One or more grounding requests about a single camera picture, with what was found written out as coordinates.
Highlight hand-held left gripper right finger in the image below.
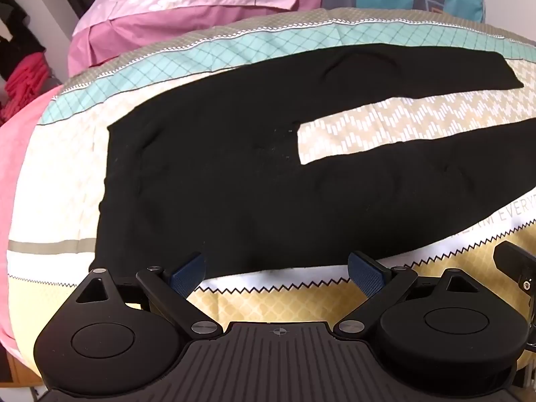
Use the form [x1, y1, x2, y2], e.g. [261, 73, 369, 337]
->
[334, 250, 482, 338]

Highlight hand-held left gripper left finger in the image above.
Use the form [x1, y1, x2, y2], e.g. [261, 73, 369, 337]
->
[75, 252, 223, 338]

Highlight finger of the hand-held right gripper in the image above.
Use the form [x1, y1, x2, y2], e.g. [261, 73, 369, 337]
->
[493, 241, 536, 293]

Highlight black pants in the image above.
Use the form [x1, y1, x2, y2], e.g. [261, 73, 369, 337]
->
[89, 43, 536, 279]

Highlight patterned teal and beige quilt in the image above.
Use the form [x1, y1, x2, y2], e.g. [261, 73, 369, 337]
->
[0, 7, 536, 363]

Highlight pink bed sheet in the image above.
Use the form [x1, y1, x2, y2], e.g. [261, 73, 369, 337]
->
[0, 86, 63, 235]

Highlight red clothes pile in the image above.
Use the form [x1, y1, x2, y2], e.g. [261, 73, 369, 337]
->
[0, 52, 52, 121]

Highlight pink pillow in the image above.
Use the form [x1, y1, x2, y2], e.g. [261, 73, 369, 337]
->
[68, 0, 323, 77]

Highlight black hanging clothes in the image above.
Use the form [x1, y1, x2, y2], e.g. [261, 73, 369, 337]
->
[0, 0, 45, 81]

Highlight wooden bed frame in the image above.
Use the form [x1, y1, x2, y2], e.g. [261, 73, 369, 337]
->
[6, 352, 40, 387]

